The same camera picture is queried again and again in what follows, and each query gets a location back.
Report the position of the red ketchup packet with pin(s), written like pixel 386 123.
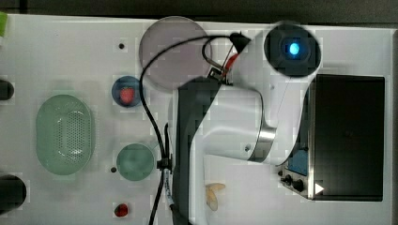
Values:
pixel 231 61

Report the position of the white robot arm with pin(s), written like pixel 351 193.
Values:
pixel 255 116

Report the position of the red strawberry toy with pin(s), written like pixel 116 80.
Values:
pixel 127 95

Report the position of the blue small bowl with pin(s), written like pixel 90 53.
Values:
pixel 126 81

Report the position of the green cup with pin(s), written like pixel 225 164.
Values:
pixel 135 162

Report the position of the peeled banana toy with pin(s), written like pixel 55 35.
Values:
pixel 212 201

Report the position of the red small fruit toy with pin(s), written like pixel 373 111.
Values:
pixel 121 210

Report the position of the green perforated basket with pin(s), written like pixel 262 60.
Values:
pixel 64 134

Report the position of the black cylinder upper left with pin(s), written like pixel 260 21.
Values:
pixel 6 90

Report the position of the black cylinder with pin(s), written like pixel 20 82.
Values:
pixel 12 193
pixel 6 90

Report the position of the black cylinder lower left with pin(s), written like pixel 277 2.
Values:
pixel 12 193

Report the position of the green object at corner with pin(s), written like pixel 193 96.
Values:
pixel 3 23

